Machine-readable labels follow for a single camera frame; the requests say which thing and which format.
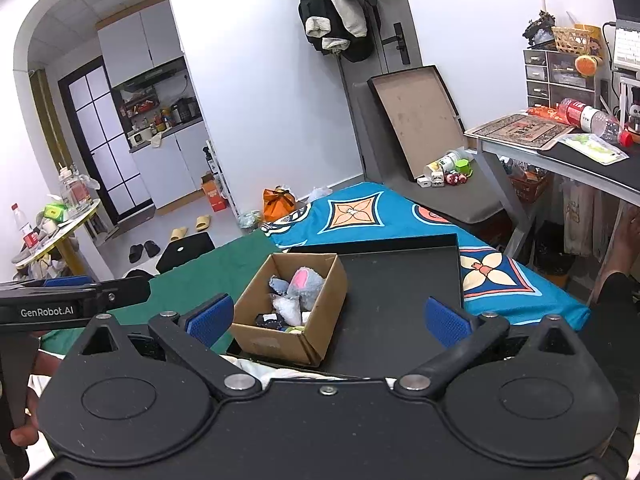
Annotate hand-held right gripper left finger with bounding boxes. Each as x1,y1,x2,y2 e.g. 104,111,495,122
60,294,262,401

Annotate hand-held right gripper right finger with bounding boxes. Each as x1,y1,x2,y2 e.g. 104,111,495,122
395,296,598,401

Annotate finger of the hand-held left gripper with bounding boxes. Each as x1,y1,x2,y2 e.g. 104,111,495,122
0,275,96,290
92,276,152,307

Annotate black shallow tray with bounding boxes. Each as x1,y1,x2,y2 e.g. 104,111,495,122
226,232,468,378

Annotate clear plastic bag white filling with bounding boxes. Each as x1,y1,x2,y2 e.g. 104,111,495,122
272,296,303,326

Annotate grey mouse plush pink ear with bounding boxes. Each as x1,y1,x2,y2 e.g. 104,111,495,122
287,267,326,311

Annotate brown cardboard box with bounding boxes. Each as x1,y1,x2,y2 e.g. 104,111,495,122
229,252,349,367

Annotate person's left hand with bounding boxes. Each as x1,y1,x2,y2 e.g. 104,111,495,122
10,350,63,450

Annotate round side table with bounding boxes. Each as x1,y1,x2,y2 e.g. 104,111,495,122
12,197,103,281

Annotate green blanket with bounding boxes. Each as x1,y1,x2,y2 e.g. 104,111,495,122
37,230,283,356

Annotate red cap water bottle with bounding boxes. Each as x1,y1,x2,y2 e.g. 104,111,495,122
11,203,41,256

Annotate glass jar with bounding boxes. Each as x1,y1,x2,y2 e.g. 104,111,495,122
59,164,95,218

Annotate blue patterned blanket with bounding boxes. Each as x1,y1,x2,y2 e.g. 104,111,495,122
260,182,591,333

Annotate orange cardboard box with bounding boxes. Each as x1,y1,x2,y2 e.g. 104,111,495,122
201,172,228,212

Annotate white kitchen cabinet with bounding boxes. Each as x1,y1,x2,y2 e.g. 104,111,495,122
127,117,221,208

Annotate orange gift bag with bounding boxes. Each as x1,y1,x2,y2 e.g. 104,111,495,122
262,186,297,222

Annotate black framed glass door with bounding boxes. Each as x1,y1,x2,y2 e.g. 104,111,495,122
57,55,156,226

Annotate white shelf rack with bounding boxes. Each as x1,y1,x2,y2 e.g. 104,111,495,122
202,140,241,226

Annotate white jar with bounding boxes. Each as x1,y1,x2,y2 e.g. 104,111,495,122
425,150,463,176

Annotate red storage basket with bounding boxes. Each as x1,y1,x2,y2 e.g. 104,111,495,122
500,157,553,203

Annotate cream tote bag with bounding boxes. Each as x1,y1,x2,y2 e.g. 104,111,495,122
562,180,618,258

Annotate black shorts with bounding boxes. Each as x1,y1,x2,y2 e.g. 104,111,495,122
580,272,640,461

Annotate row of kitchen jars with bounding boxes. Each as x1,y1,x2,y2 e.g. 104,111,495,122
120,95,201,148

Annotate person's leg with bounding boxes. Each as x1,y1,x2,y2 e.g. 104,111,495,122
590,210,640,311

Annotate grey desk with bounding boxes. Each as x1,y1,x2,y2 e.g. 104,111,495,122
465,115,640,261

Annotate large black box lid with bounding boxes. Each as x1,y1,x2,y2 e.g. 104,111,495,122
367,65,468,183

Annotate brown patterned placemat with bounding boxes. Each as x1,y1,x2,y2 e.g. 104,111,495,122
472,114,576,150

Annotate range hood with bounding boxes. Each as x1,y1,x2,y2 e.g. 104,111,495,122
120,57,188,93

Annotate green white pouch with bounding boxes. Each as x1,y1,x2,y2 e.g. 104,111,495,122
556,132,630,166

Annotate red label plastic bottle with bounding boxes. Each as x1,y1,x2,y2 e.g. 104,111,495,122
557,97,623,143

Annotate black desk mat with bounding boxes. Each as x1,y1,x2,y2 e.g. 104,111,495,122
547,137,640,183

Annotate white upper cabinet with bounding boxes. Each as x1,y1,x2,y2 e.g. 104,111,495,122
97,0,183,88

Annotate grey drawer organizer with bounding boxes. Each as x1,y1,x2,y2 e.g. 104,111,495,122
522,49,601,111

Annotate black door lock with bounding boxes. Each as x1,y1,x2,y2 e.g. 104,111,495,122
382,22,411,66

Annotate dark ornament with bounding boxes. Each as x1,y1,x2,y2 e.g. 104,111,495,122
522,10,558,43

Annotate wicker basket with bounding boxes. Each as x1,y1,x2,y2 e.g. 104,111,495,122
550,25,601,56

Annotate grey door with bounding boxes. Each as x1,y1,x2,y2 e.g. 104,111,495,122
335,0,425,186

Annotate white keyboard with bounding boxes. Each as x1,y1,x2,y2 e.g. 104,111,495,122
612,25,640,68

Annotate black and beige hanging jacket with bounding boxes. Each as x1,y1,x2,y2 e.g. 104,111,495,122
298,0,378,63

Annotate black cable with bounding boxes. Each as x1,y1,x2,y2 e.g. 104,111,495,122
600,21,618,63

